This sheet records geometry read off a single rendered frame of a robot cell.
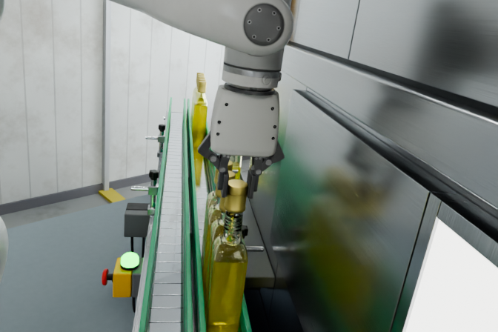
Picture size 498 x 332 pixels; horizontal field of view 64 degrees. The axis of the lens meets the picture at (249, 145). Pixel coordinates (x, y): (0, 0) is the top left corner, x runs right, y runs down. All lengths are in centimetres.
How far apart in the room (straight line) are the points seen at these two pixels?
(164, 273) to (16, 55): 248
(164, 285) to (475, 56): 74
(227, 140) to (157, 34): 309
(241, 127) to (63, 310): 93
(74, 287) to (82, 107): 220
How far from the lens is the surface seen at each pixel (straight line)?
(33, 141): 339
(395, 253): 44
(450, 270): 38
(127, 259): 105
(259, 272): 99
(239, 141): 59
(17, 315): 137
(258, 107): 58
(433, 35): 46
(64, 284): 145
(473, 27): 42
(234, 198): 63
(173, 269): 97
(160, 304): 88
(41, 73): 328
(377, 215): 46
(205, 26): 48
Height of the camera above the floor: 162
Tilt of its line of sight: 18 degrees down
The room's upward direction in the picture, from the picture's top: 7 degrees clockwise
